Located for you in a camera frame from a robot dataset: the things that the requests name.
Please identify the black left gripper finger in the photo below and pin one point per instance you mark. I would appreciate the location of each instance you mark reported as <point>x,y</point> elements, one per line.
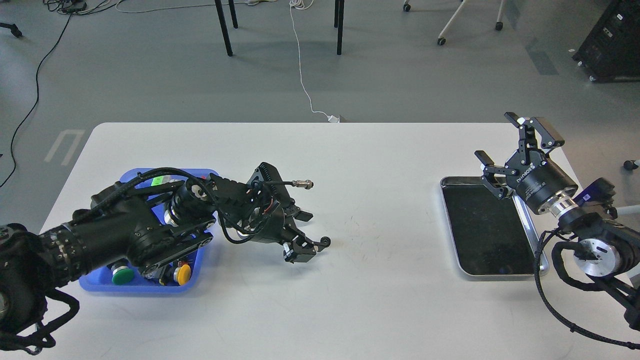
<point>297,247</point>
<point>298,214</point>

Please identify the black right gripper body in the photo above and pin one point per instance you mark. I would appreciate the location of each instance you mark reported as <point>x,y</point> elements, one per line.
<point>538,183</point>

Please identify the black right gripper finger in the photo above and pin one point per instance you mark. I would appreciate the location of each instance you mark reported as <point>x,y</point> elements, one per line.
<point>537,138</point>
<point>494,177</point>

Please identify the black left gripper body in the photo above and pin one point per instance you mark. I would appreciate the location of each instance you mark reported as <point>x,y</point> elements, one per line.
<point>276,226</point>

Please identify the small black gear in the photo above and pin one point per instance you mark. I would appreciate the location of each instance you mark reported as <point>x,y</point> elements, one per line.
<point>325,242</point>

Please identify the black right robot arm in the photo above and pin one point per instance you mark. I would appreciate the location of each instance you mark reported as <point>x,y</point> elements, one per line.
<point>593,249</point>

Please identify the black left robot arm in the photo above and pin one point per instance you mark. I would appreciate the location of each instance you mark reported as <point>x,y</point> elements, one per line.
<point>156,218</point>

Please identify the metal tray with black mat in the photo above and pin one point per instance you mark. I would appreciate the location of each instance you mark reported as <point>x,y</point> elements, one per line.
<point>493,239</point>

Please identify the yellow push button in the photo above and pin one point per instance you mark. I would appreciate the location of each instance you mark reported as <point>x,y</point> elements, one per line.
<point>182,273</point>

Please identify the black equipment case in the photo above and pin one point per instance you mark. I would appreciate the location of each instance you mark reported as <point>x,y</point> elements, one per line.
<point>611,51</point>

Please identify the green push button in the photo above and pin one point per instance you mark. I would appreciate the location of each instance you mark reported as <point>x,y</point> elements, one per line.
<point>121,275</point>

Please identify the blue plastic tray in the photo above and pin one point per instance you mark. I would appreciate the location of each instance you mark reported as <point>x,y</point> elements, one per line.
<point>100,280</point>

